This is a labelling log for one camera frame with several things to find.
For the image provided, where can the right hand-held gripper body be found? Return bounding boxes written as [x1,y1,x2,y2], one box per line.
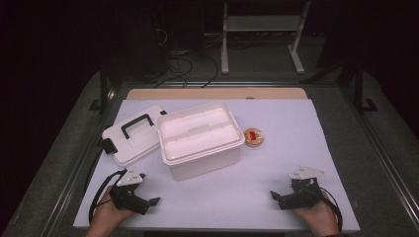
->
[278,165,328,211]

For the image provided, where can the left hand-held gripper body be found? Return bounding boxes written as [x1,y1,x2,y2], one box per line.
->
[108,166,151,216]

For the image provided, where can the white plastic storage box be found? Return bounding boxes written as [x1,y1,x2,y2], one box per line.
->
[156,101,247,182]

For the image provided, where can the white divided tray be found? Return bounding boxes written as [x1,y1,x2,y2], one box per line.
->
[159,107,243,162]

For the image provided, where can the person's right hand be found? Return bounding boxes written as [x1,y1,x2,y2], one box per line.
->
[291,191,342,237]

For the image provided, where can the person's left hand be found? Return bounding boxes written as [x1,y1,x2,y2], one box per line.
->
[85,186,136,237]

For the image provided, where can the white table mat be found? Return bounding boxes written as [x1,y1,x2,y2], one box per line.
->
[72,98,362,233]

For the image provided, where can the round orange tin red label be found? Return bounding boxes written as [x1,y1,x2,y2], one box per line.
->
[243,127,266,148]

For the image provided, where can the light wooden board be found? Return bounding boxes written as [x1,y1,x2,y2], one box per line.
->
[126,87,309,101]

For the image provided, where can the white metal stand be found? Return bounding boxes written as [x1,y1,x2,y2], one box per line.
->
[219,0,312,75]

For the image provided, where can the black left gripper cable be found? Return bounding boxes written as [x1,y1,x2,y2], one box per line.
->
[87,169,128,225]

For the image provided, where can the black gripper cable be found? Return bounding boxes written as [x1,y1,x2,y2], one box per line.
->
[87,169,128,225]
[318,187,344,232]

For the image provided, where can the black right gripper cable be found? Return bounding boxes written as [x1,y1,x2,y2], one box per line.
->
[318,187,344,232]

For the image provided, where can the white lid with black handle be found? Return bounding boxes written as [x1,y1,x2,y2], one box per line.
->
[98,105,168,169]

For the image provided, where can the black frame post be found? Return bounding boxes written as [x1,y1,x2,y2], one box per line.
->
[353,63,379,115]
[88,60,117,115]

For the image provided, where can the black floor cables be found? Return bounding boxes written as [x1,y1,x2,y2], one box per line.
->
[152,28,220,90]

